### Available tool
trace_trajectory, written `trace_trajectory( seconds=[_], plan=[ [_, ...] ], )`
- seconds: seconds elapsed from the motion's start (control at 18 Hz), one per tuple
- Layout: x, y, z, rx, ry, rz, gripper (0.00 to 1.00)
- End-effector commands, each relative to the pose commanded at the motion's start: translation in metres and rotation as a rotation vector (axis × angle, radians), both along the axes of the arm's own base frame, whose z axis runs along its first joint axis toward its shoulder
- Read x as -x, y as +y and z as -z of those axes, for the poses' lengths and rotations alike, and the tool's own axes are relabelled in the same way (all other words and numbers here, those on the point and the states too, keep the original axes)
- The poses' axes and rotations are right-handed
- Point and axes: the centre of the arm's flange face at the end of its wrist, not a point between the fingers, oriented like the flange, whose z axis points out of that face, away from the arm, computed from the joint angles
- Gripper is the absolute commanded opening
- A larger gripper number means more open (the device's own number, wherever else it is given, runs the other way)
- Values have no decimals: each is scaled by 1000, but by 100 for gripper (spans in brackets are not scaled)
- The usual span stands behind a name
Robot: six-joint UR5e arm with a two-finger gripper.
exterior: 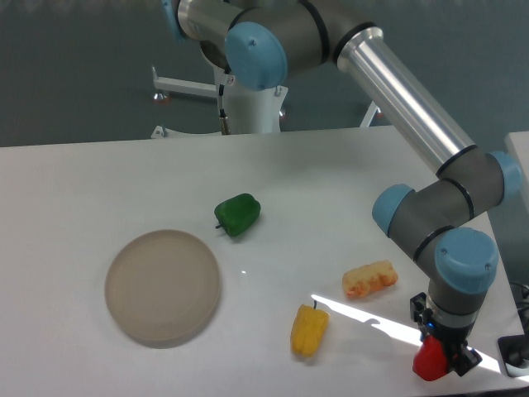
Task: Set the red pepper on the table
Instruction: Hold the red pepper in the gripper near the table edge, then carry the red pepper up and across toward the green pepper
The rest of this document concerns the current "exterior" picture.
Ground red bell pepper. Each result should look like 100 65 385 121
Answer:
412 335 449 381

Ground black cable with connector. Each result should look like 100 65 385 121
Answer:
216 65 233 136

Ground black device with cables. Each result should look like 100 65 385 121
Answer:
498 281 528 378

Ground green bell pepper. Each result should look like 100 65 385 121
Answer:
214 193 261 237

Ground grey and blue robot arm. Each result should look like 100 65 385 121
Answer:
161 1 522 381

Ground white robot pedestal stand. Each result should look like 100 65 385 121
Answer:
149 65 389 140

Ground beige round plate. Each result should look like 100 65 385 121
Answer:
104 230 222 349

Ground yellow bell pepper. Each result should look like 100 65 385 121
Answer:
290 304 330 358

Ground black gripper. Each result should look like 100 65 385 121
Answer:
410 292 483 376

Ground orange bell pepper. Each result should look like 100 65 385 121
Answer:
342 260 398 299

